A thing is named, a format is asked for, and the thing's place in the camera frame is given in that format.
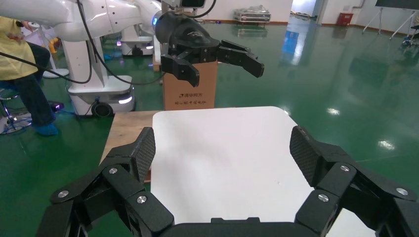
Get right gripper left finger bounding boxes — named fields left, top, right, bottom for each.
left=35, top=126, right=175, bottom=237

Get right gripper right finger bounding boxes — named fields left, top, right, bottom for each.
left=290, top=125, right=419, bottom=237

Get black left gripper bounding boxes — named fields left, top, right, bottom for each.
left=155, top=12, right=265, bottom=88

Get tall printed cardboard box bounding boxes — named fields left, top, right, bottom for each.
left=163, top=60, right=219, bottom=111

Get wooden table board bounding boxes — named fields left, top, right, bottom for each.
left=99, top=110, right=165, bottom=183

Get silver equipment case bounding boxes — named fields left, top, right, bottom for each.
left=233, top=4, right=272, bottom=24

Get white mobile robot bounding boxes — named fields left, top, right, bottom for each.
left=119, top=24, right=155, bottom=57

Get white column robot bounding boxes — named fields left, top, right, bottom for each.
left=52, top=24, right=135, bottom=118

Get metal wheeled stool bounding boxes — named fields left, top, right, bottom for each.
left=0, top=88, right=32, bottom=135

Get red bin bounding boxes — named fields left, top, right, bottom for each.
left=336, top=12, right=354, bottom=27

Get black wheeled stool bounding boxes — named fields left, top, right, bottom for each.
left=402, top=24, right=419, bottom=47

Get person yellow coat blue jeans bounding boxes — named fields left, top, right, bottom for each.
left=0, top=16, right=60, bottom=137

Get black board on stand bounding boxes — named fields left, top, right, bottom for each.
left=361, top=0, right=419, bottom=40

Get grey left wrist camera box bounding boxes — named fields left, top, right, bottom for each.
left=162, top=0, right=208, bottom=10

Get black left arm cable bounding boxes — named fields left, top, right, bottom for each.
left=0, top=0, right=165, bottom=86

